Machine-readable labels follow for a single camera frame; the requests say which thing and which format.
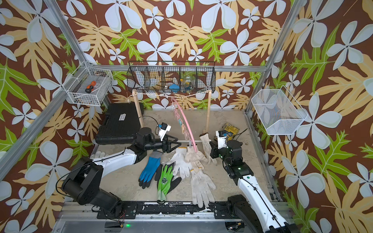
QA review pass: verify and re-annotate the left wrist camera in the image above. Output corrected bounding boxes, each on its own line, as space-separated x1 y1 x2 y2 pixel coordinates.
158 122 171 141

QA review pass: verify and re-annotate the orange black screwdriver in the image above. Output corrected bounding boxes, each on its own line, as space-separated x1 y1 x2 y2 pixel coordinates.
85 81 97 94

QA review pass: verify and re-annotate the black plastic tool case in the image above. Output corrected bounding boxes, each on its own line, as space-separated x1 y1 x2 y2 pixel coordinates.
95 103 140 145

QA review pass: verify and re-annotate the white mesh basket right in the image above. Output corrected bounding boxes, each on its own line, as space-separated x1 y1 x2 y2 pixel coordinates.
251 86 308 136

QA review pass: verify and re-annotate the green rubber glove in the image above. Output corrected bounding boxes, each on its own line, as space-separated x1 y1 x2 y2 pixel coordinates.
156 163 182 204

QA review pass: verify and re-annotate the blue object in basket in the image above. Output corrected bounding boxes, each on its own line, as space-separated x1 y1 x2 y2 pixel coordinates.
169 84 180 93

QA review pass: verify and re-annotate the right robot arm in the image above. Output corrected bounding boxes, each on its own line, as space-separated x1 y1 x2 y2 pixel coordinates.
210 140 300 233

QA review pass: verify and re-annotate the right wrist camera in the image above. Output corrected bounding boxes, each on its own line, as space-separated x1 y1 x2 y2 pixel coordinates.
216 130 228 149

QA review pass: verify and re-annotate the blue rubber glove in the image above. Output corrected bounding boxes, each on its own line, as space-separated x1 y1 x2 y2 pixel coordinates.
139 150 163 189

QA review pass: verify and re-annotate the black wire basket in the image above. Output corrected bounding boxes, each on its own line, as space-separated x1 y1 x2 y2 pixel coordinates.
124 61 216 94

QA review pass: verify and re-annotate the wooden drying rack frame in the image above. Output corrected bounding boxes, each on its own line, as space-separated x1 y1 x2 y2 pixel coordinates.
130 89 212 133

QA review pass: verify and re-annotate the pink clip hanger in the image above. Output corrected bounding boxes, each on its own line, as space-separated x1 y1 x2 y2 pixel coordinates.
171 98 198 153

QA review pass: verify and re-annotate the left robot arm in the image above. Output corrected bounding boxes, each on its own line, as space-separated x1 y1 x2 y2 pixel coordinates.
61 127 181 216

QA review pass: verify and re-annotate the white wire basket left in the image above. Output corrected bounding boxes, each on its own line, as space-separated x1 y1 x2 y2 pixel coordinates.
65 62 113 106

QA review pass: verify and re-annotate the white cotton glove centre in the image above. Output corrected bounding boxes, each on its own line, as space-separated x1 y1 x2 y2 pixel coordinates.
166 147 192 179

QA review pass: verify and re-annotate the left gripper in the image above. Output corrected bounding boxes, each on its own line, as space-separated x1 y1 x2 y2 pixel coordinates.
144 133 181 153

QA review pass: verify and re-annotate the yellow drill bit box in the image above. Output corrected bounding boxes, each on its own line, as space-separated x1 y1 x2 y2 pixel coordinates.
222 122 240 136

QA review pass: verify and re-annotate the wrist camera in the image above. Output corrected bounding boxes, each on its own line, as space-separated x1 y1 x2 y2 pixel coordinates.
216 130 228 149
158 122 171 141

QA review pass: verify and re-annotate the clear bottle in basket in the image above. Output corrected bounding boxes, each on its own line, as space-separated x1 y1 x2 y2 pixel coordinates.
183 75 194 90

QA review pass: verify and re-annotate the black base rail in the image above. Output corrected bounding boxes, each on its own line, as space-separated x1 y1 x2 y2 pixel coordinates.
97 202 234 220

